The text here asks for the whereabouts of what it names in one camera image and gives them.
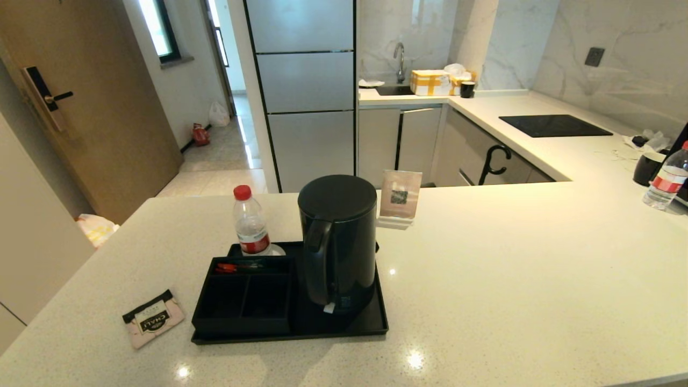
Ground black mug with white inside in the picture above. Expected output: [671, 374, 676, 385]
[633, 152, 668, 187]

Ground brown wooden door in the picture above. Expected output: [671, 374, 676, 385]
[0, 0, 183, 225]

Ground black induction cooktop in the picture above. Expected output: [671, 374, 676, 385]
[498, 114, 614, 138]

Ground black electric kettle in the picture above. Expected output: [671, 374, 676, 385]
[297, 174, 378, 315]

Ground grey kitchen base cabinets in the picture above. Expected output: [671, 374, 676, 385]
[357, 105, 557, 189]

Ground white yellow plastic bag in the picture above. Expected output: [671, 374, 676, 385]
[76, 213, 120, 248]

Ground pink CHALI tea bag packet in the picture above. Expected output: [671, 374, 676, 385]
[122, 289, 185, 350]

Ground beige cabinet panel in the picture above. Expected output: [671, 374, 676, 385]
[0, 113, 96, 355]

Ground black curved hook handle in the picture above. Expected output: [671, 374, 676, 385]
[478, 144, 513, 186]

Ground window with dark frame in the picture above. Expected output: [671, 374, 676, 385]
[137, 0, 181, 63]

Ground acrylic QR code sign stand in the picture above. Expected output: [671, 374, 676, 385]
[377, 169, 423, 230]

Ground black serving tray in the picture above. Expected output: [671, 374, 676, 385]
[191, 241, 389, 345]

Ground water bottle on tray red cap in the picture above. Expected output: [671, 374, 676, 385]
[233, 184, 272, 257]

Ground large yellow taped cardboard box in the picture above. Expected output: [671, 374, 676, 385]
[410, 69, 453, 96]

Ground water bottle with red label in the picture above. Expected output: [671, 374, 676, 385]
[642, 141, 688, 210]

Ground crumpled clear plastic wrap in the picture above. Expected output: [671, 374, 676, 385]
[623, 129, 671, 153]

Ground silver refrigerator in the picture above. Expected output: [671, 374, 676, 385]
[243, 0, 358, 193]

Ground black compartment organizer box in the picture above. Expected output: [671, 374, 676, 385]
[192, 256, 295, 336]

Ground black door lock handle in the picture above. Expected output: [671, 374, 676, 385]
[21, 66, 73, 132]

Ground chrome faucet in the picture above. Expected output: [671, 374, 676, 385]
[393, 41, 406, 84]

